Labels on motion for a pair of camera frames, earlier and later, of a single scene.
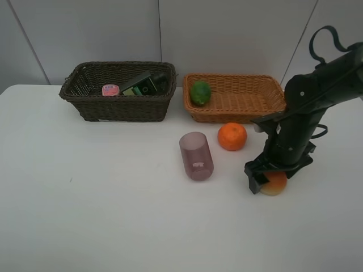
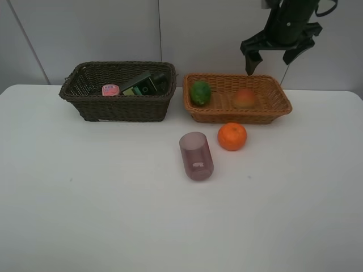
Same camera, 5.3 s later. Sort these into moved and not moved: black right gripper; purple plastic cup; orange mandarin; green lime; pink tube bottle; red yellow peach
Moved: red yellow peach; black right gripper
Not moved: green lime; purple plastic cup; orange mandarin; pink tube bottle
